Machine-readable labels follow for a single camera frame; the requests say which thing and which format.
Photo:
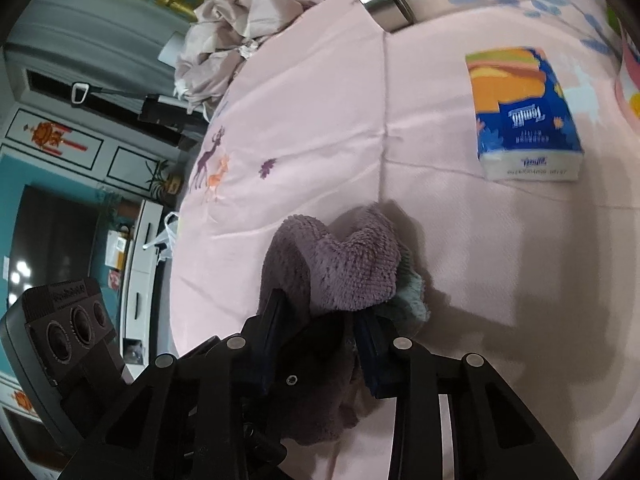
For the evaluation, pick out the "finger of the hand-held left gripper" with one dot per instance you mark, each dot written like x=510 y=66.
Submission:
x=291 y=387

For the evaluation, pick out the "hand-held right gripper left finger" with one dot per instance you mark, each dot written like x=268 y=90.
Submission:
x=270 y=332

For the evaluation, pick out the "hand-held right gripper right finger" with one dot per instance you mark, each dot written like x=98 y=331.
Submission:
x=372 y=360

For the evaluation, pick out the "green towel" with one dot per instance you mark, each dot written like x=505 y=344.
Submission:
x=412 y=300

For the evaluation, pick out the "purple towel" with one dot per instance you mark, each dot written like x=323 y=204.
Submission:
x=345 y=270

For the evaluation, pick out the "black television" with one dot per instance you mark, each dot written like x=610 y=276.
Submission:
x=50 y=240

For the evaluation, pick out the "white cabinet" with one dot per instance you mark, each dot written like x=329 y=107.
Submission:
x=140 y=270

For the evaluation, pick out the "white plastic bag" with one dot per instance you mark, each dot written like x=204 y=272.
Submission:
x=167 y=240

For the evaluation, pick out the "potted plant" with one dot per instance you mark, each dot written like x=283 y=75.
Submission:
x=160 y=180

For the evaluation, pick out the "pink printed bedsheet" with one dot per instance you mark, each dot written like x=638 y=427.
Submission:
x=310 y=135

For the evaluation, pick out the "black upright vacuum cleaner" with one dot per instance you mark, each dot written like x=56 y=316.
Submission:
x=160 y=110

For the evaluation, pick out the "blue tissue pack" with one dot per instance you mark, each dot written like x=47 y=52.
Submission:
x=520 y=120

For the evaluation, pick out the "crumpled beige satin cloth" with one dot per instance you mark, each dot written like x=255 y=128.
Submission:
x=220 y=40

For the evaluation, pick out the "grey curtain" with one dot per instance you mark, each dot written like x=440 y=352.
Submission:
x=75 y=25

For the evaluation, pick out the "red wall decoration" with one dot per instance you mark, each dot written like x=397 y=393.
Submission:
x=22 y=402
x=47 y=136

